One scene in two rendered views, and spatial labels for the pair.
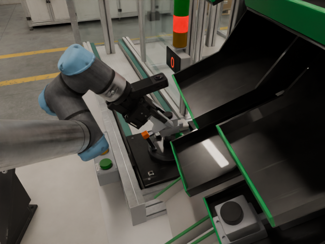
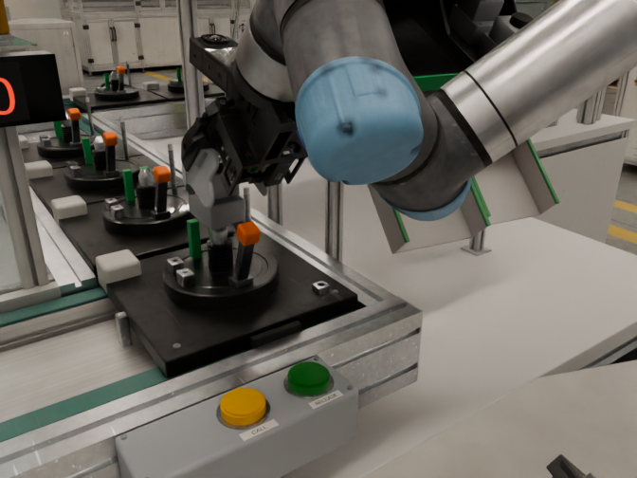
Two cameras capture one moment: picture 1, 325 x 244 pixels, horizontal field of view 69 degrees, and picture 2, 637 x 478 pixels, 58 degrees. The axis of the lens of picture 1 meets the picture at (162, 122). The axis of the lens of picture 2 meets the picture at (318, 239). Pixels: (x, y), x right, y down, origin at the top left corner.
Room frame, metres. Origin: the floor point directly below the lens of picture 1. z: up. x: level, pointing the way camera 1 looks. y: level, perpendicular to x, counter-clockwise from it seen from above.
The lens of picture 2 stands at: (0.63, 0.63, 1.31)
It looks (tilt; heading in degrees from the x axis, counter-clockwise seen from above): 24 degrees down; 256
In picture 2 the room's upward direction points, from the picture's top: straight up
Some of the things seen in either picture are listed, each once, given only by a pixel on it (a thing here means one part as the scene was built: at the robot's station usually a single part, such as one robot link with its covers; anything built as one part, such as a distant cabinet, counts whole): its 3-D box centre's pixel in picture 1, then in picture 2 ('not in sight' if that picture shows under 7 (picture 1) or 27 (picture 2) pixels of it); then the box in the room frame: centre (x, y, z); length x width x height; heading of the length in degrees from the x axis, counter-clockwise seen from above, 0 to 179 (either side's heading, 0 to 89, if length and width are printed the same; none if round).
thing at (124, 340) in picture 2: not in sight; (123, 329); (0.71, 0.03, 0.95); 0.01 x 0.01 x 0.04; 21
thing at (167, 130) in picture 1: (170, 121); (211, 187); (0.59, -0.03, 1.09); 0.08 x 0.04 x 0.07; 111
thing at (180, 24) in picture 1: (180, 22); not in sight; (0.81, -0.06, 1.33); 0.05 x 0.05 x 0.05
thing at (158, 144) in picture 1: (167, 147); (222, 274); (0.59, -0.02, 0.98); 0.14 x 0.14 x 0.02
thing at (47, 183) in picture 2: not in sight; (100, 156); (0.77, -0.49, 1.01); 0.24 x 0.24 x 0.13; 21
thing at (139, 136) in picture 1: (167, 151); (223, 288); (0.59, -0.02, 0.96); 0.24 x 0.24 x 0.02; 21
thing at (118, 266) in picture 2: (181, 126); (118, 271); (0.72, -0.07, 0.97); 0.05 x 0.05 x 0.04; 21
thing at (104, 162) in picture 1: (105, 164); (308, 381); (0.53, 0.19, 0.96); 0.04 x 0.04 x 0.02
